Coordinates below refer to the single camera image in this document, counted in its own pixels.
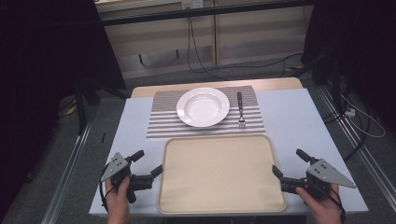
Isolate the fork with brown handle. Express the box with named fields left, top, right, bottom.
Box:
left=236, top=91, right=247, bottom=129

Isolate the white deep plate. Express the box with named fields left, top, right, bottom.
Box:
left=176, top=87, right=231, bottom=128

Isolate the white floor cable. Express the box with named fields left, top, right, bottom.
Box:
left=340, top=92, right=387, bottom=139

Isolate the grey striped placemat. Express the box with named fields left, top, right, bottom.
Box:
left=146, top=85, right=266, bottom=140

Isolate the person's left hand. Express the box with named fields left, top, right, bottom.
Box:
left=105, top=176, right=132, bottom=224

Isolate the black horizontal bar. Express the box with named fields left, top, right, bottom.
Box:
left=100, top=0, right=316, bottom=27

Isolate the beige tray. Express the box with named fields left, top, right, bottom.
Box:
left=156, top=133, right=288, bottom=216

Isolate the person's right hand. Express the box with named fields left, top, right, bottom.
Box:
left=295, top=183, right=343, bottom=224

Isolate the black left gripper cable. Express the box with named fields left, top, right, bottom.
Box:
left=98, top=172, right=114, bottom=213

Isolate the light wooden cabinet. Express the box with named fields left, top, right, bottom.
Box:
left=94, top=0, right=315, bottom=80

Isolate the aluminium floor rail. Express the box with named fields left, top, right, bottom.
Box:
left=40, top=120, right=93, bottom=224
left=317, top=84, right=396, bottom=213

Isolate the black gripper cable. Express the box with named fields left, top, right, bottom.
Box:
left=98, top=172, right=114, bottom=213
left=323, top=186, right=347, bottom=222

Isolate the white wall socket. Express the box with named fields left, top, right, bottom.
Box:
left=181, top=0, right=205, bottom=10

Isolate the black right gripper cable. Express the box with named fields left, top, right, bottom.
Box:
left=323, top=186, right=347, bottom=222

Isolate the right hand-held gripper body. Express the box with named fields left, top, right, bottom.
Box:
left=279, top=158, right=357, bottom=201

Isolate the black hanging cable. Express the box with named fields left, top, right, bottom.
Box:
left=186, top=17, right=228, bottom=81
left=189, top=17, right=304, bottom=77

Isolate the black floor cable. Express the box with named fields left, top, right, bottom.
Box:
left=322, top=102, right=372, bottom=162

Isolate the dark curtain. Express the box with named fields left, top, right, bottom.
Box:
left=0, top=0, right=127, bottom=220
left=302, top=0, right=396, bottom=133

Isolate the black metal stand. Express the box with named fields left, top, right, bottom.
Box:
left=72, top=83, right=101, bottom=135
left=292, top=46, right=345, bottom=117

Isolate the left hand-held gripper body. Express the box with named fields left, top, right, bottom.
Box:
left=100, top=151, right=155, bottom=204

